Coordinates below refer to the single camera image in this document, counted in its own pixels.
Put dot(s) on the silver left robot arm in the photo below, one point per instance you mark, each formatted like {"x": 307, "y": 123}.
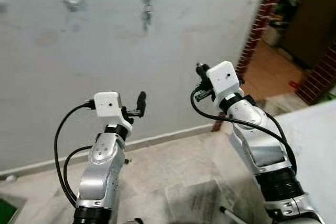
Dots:
{"x": 102, "y": 171}

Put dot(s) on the small white floor object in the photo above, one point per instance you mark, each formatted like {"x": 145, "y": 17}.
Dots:
{"x": 10, "y": 178}

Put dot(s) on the green mat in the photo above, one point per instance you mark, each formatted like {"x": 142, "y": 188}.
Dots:
{"x": 6, "y": 212}

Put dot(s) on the thin red brick wall edge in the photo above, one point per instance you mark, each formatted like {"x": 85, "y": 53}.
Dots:
{"x": 260, "y": 24}

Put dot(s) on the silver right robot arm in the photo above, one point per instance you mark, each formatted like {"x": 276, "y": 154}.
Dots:
{"x": 257, "y": 145}

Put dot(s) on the white rod with black tip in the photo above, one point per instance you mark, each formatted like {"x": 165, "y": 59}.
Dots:
{"x": 231, "y": 214}

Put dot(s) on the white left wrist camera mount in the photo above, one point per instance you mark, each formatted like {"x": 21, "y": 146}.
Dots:
{"x": 107, "y": 103}

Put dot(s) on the brown wooden door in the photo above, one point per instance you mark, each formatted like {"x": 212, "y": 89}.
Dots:
{"x": 315, "y": 19}

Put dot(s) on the potted green plant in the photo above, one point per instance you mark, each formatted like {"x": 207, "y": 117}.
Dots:
{"x": 273, "y": 34}

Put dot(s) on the small red floor object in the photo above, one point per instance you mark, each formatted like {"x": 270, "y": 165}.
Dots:
{"x": 294, "y": 84}

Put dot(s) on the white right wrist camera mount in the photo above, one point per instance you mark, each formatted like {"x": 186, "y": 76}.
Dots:
{"x": 223, "y": 80}

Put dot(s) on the wide red brick pillar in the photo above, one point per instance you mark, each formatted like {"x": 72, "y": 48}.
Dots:
{"x": 320, "y": 77}

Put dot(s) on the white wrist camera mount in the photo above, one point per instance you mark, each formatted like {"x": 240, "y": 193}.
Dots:
{"x": 107, "y": 103}
{"x": 223, "y": 80}

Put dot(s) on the white table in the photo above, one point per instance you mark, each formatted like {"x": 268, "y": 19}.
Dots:
{"x": 315, "y": 166}

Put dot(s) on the metal keys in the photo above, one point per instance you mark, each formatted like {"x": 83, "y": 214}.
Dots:
{"x": 147, "y": 17}

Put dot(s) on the small dark metal piece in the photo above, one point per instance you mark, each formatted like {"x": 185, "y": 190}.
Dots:
{"x": 126, "y": 160}

